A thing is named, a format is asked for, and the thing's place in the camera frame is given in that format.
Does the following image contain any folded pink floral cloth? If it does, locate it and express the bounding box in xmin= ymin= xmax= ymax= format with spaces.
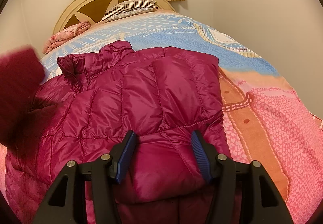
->
xmin=42 ymin=21 xmax=91 ymax=54

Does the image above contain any magenta puffer jacket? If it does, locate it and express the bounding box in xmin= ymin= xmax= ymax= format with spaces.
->
xmin=5 ymin=41 xmax=230 ymax=223

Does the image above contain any red sleeve forearm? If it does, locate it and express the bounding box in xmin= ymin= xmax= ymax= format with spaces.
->
xmin=1 ymin=46 xmax=45 ymax=147

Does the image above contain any cream wooden headboard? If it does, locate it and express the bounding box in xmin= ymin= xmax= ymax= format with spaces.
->
xmin=52 ymin=0 xmax=175 ymax=34

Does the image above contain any blue pink patterned bed blanket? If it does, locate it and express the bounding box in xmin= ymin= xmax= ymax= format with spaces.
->
xmin=1 ymin=11 xmax=322 ymax=223

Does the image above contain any striped pillow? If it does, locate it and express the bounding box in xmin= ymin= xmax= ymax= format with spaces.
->
xmin=101 ymin=0 xmax=158 ymax=22

